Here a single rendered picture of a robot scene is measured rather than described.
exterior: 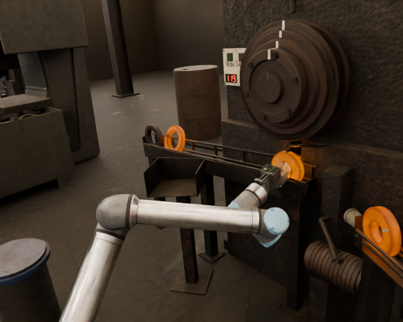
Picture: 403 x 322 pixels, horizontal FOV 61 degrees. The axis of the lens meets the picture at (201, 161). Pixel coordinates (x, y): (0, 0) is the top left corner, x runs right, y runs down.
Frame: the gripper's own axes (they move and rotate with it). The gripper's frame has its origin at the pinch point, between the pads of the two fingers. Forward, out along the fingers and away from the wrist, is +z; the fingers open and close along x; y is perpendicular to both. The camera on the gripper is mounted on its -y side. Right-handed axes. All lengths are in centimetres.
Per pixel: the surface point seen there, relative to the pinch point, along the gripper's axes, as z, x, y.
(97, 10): 423, 1000, 4
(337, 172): -1.3, -24.2, 5.9
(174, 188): -32, 48, -5
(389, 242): -22, -52, 4
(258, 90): -1.2, 5.4, 37.7
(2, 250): -110, 87, 2
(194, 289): -51, 39, -61
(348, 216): -12.6, -33.6, -3.3
